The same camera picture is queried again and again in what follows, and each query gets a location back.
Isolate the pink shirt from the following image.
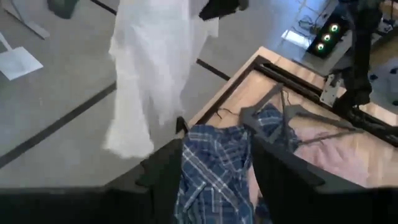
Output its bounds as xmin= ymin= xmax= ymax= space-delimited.
xmin=247 ymin=124 xmax=373 ymax=215

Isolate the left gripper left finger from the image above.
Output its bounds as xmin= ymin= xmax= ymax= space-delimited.
xmin=136 ymin=138 xmax=185 ymax=224

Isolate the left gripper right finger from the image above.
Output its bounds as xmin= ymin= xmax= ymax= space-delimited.
xmin=251 ymin=134 xmax=326 ymax=224

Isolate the dark grey clothes hanger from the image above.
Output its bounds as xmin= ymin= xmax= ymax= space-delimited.
xmin=238 ymin=82 xmax=365 ymax=147

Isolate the white shirt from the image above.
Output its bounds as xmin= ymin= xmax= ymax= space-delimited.
xmin=101 ymin=0 xmax=220 ymax=160

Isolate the dark green bin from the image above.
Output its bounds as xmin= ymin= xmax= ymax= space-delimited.
xmin=46 ymin=0 xmax=81 ymax=20

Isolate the blue plaid shirt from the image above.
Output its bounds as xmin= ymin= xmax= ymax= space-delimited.
xmin=173 ymin=102 xmax=301 ymax=224

